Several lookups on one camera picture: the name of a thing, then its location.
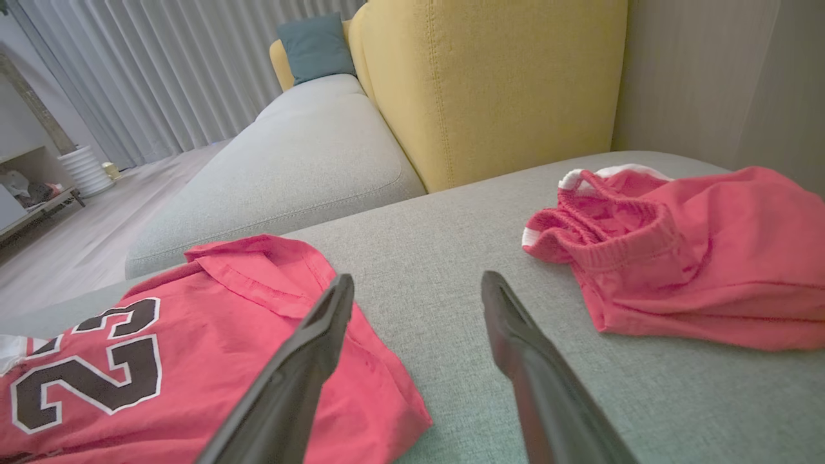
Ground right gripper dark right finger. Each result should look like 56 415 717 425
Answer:
480 271 639 464

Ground brown wooden frame post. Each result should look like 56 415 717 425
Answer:
0 52 78 155

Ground teal throw pillow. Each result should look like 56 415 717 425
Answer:
277 13 357 86

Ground red basketball jersey white sleeves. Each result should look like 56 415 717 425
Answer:
0 234 433 464

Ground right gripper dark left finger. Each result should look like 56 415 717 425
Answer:
197 273 356 464

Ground red shorts white trim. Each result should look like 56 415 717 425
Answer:
521 164 825 353

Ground white ribbed cylinder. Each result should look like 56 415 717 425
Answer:
57 145 116 198

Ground yellow sofa backrest cushion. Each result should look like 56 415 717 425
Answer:
269 37 298 92
347 0 629 194

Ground low wooden shelf unit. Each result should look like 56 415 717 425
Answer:
0 143 86 247

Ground grey pleated curtain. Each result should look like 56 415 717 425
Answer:
5 0 367 171

